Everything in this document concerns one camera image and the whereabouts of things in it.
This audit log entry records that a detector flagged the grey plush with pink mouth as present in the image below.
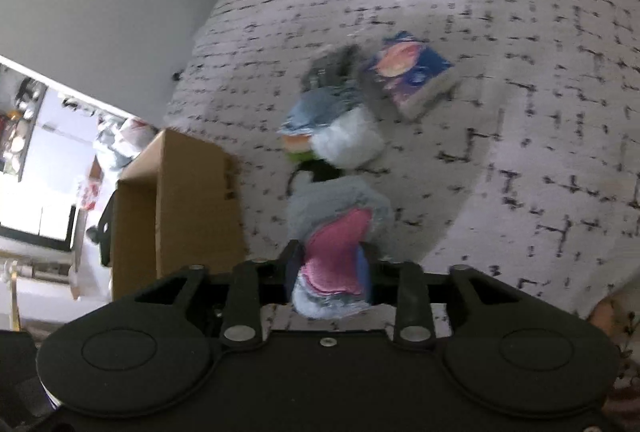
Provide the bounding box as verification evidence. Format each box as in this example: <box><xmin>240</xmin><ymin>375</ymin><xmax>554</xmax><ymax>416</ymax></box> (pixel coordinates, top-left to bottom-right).
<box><xmin>286</xmin><ymin>175</ymin><xmax>393</xmax><ymax>319</ymax></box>

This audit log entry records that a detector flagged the blue planet print pouch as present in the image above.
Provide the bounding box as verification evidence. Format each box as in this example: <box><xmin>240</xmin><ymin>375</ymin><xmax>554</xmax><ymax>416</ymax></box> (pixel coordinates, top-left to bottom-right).
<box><xmin>364</xmin><ymin>30</ymin><xmax>459</xmax><ymax>120</ymax></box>

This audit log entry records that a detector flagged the light blue denim plush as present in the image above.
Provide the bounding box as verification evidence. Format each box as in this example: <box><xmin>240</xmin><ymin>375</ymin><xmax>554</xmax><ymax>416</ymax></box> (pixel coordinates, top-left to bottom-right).
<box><xmin>279</xmin><ymin>88</ymin><xmax>348</xmax><ymax>135</ymax></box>

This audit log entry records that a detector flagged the white fluffy plush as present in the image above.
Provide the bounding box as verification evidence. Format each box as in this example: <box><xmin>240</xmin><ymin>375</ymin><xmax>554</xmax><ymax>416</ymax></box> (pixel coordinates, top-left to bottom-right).
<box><xmin>310</xmin><ymin>105</ymin><xmax>385</xmax><ymax>170</ymax></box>

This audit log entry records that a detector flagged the brown cardboard box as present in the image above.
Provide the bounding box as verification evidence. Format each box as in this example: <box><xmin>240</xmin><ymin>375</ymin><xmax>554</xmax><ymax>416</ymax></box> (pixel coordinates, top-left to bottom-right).
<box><xmin>110</xmin><ymin>129</ymin><xmax>246</xmax><ymax>300</ymax></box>

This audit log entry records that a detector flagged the patterned white bed cover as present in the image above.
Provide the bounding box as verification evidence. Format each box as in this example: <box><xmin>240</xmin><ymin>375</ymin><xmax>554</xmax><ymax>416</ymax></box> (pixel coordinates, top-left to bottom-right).
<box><xmin>166</xmin><ymin>0</ymin><xmax>639</xmax><ymax>315</ymax></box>

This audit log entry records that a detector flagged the dark grey fabric piece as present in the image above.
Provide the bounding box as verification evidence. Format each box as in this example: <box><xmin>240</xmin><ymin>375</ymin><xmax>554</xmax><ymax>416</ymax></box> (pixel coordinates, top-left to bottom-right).
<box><xmin>300</xmin><ymin>44</ymin><xmax>361</xmax><ymax>92</ymax></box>

